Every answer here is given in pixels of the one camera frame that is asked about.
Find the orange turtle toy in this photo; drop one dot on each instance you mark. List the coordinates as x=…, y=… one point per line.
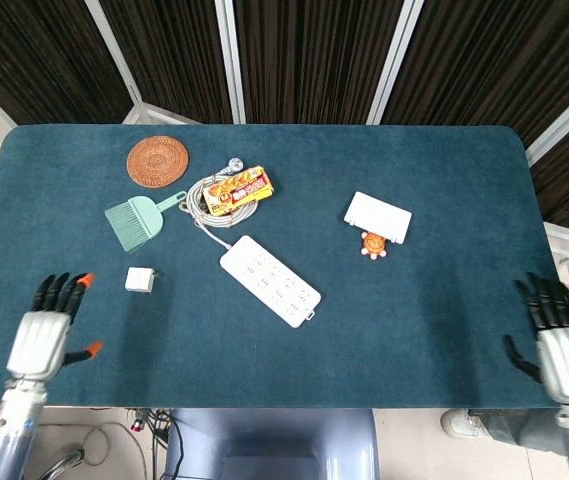
x=374, y=246

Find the white plastic lid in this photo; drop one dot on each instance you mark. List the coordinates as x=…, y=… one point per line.
x=378, y=216

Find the white plug adapter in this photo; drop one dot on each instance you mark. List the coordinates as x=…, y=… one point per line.
x=138, y=280

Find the round woven rattan coaster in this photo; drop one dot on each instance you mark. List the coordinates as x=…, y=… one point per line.
x=157, y=161

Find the white power strip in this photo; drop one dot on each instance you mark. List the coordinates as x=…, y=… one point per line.
x=269, y=280

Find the dark curtain panel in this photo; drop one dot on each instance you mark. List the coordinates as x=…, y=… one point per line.
x=39, y=55
x=169, y=50
x=489, y=65
x=314, y=60

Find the yellow snack box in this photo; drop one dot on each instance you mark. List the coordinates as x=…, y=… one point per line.
x=238, y=190

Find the green hand brush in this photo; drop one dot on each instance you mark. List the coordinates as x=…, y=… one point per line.
x=136, y=220

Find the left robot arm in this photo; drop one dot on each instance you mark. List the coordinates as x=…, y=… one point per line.
x=11, y=430

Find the blue robot torso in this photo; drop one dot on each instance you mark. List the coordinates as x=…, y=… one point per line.
x=269, y=442

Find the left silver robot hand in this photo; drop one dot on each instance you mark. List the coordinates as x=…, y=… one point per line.
x=39, y=340

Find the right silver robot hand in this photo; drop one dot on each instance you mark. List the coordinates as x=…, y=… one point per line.
x=566, y=360

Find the blue table cloth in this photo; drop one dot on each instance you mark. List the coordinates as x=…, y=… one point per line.
x=414, y=325

